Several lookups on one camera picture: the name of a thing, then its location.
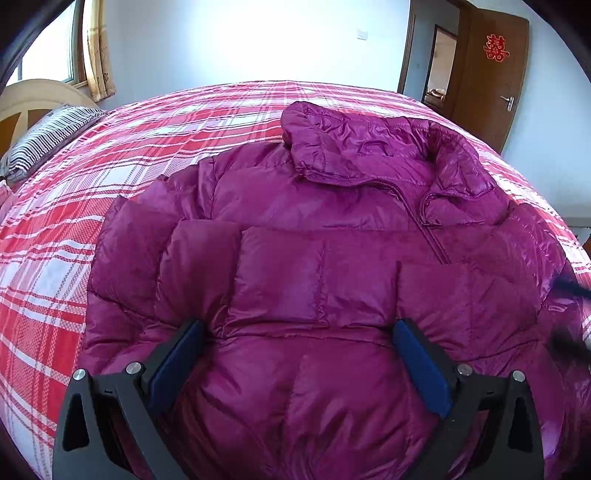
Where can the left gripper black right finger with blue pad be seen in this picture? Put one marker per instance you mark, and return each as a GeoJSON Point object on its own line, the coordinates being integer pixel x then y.
{"type": "Point", "coordinates": [509, 445]}

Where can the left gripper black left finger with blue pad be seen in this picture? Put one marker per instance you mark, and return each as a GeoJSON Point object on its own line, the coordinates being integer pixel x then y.
{"type": "Point", "coordinates": [86, 442]}

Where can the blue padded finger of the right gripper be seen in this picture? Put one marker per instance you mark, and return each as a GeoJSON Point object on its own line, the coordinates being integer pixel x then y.
{"type": "Point", "coordinates": [565, 300]}

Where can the magenta puffer down jacket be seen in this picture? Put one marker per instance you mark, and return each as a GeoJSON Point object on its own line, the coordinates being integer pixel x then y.
{"type": "Point", "coordinates": [298, 257]}

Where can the red white plaid bedsheet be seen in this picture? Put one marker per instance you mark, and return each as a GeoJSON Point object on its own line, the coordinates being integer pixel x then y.
{"type": "Point", "coordinates": [49, 236]}

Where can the red double happiness decal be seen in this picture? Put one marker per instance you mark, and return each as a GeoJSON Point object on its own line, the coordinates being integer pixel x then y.
{"type": "Point", "coordinates": [495, 48]}

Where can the brown wooden door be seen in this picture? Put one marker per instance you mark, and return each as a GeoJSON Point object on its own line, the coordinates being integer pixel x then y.
{"type": "Point", "coordinates": [474, 96]}

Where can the black white striped pillow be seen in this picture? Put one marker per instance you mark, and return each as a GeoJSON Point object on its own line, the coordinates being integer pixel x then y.
{"type": "Point", "coordinates": [45, 138]}

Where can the beige wooden headboard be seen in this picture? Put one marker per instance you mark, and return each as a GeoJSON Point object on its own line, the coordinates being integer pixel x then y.
{"type": "Point", "coordinates": [24, 103]}

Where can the yellow window curtain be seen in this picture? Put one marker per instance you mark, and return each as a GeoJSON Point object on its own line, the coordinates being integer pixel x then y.
{"type": "Point", "coordinates": [96, 57]}

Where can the silver door handle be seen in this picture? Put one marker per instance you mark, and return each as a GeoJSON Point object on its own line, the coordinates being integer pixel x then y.
{"type": "Point", "coordinates": [509, 102]}

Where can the white wall switch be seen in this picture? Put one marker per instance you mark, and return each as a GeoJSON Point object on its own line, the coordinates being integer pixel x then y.
{"type": "Point", "coordinates": [362, 34]}

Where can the window with frame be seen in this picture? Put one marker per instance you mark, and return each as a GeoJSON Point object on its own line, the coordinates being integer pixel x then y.
{"type": "Point", "coordinates": [57, 53]}

